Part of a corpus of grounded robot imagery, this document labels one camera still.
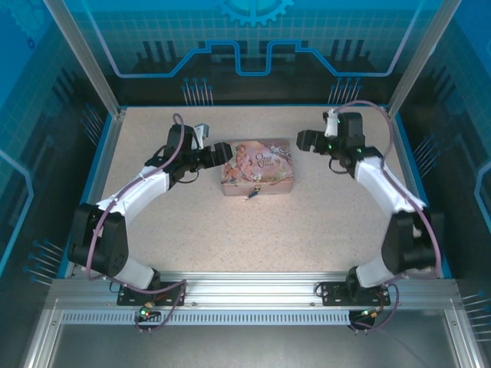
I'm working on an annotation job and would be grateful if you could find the slotted cable duct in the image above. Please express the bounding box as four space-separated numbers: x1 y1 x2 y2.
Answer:
60 310 353 327

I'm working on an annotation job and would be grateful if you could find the dark circuit print side panel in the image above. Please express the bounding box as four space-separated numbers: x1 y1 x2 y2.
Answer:
0 0 112 368
398 0 491 368

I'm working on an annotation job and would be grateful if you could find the pink fairy print tin box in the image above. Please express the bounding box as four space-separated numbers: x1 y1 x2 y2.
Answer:
220 137 295 197

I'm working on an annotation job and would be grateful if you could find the blue gear print panel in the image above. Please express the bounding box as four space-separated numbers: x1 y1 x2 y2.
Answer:
63 0 442 107

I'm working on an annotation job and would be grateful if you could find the aluminium frame post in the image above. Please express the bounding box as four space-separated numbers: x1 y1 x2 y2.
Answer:
385 0 461 118
43 0 127 118

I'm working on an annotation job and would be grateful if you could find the aluminium side rail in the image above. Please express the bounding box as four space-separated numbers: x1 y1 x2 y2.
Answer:
63 109 128 279
383 107 446 277

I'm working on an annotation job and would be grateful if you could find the metal tray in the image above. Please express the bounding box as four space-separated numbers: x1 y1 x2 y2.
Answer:
22 324 476 368

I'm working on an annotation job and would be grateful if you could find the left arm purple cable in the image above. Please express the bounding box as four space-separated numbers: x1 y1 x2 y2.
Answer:
86 113 189 334

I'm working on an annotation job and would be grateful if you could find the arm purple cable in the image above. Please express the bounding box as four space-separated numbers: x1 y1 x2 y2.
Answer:
333 100 442 333
86 113 189 334

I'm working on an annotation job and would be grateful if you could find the blue table border strip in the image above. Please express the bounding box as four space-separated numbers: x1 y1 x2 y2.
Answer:
56 114 116 279
394 113 456 279

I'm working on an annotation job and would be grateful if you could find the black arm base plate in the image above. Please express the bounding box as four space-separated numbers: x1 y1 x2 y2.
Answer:
117 281 189 307
319 281 396 307

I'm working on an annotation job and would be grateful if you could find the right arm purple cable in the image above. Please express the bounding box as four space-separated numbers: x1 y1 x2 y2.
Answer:
333 100 442 333

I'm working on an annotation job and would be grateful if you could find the wide aluminium rail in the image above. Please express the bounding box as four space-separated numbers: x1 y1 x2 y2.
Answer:
49 271 461 312

